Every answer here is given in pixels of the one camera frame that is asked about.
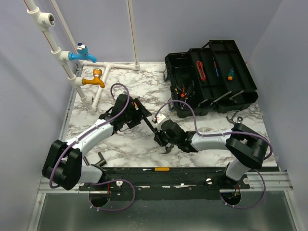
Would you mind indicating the silver claw hammer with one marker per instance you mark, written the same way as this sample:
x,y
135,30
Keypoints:
x,y
168,147

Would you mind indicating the orange handle screwdriver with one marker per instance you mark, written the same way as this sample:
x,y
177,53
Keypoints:
x,y
157,169

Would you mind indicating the silver ratchet wrench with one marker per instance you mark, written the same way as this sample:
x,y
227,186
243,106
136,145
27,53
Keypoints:
x,y
239,119

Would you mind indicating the small black claw hammer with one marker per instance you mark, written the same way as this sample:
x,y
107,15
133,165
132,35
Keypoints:
x,y
232,118

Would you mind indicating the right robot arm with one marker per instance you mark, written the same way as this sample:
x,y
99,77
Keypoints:
x,y
248,147

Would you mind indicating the black yellow screwdriver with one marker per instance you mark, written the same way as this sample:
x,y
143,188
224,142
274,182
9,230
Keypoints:
x,y
188,91

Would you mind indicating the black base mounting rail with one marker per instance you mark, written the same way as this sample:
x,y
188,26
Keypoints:
x,y
180,183

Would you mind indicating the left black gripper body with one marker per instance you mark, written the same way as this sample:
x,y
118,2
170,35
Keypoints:
x,y
133,117

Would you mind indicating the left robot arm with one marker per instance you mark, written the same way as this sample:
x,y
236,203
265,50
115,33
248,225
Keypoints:
x,y
63,165

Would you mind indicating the black long nose pliers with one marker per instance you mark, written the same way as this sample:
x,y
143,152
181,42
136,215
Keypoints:
x,y
180,90

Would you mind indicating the black plastic toolbox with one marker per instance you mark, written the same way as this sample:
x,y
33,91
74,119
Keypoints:
x,y
216,94

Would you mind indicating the aluminium extrusion rail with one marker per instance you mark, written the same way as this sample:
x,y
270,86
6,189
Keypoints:
x,y
269,181

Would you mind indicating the red black pliers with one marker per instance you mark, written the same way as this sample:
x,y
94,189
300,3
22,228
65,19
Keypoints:
x,y
186,88

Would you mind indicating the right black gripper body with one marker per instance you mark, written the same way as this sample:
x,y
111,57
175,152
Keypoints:
x,y
166,139

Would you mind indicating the green stubby screwdriver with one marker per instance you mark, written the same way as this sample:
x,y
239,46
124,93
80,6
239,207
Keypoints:
x,y
230,75

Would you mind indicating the orange water tap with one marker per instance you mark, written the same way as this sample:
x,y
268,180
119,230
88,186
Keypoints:
x,y
97,74

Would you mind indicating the blue handle screwdriver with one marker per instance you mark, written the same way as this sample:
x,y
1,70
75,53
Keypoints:
x,y
215,66

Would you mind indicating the red black utility knife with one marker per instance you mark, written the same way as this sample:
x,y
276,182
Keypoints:
x,y
200,70

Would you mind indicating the blue water tap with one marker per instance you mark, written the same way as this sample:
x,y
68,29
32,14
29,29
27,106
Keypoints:
x,y
82,53

